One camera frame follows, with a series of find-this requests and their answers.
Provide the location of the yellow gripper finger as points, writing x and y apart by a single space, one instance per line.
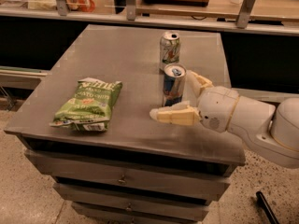
198 83
180 114

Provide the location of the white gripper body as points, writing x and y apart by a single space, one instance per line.
218 108

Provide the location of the red bull can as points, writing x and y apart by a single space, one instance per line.
174 82

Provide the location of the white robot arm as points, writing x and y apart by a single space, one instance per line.
271 131

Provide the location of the white green soda can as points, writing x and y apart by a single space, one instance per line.
169 48

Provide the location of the green potato chips bag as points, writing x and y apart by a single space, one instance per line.
90 108

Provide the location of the grey drawer cabinet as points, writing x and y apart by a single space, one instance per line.
139 171

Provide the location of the black floor object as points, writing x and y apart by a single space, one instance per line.
262 202

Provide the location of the grey metal bracket right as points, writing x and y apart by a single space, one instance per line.
244 13

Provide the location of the grey metal bracket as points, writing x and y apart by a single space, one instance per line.
62 7
244 13
130 10

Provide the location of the grey metal bracket middle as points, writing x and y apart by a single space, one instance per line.
130 10

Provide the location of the grey metal bracket left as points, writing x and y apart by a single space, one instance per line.
62 7

